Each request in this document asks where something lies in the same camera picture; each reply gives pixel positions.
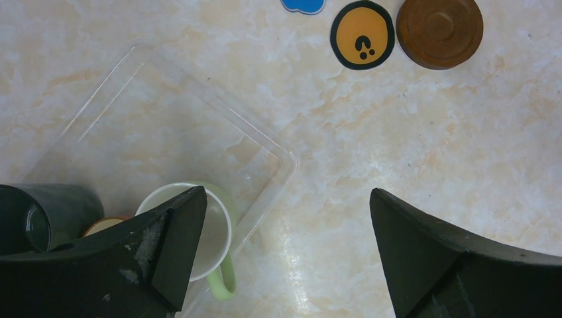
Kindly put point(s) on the blue flower coaster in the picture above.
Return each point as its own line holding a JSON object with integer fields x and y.
{"x": 306, "y": 7}

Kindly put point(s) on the small orange cup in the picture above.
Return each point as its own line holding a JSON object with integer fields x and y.
{"x": 103, "y": 224}

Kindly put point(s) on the brown paw print coaster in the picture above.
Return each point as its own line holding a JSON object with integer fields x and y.
{"x": 362, "y": 35}

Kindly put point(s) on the clear plastic tray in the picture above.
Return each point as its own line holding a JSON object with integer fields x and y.
{"x": 150, "y": 123}

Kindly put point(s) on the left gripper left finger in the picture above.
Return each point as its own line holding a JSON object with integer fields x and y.
{"x": 138, "y": 268}

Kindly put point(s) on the light green mug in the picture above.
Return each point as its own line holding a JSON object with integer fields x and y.
{"x": 212, "y": 260}

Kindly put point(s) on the dark green mug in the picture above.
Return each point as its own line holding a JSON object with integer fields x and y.
{"x": 40, "y": 217}

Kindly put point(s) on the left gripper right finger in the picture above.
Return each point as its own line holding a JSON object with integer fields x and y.
{"x": 436, "y": 269}

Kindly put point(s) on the brown grooved coaster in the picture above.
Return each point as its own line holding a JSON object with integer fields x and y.
{"x": 439, "y": 34}

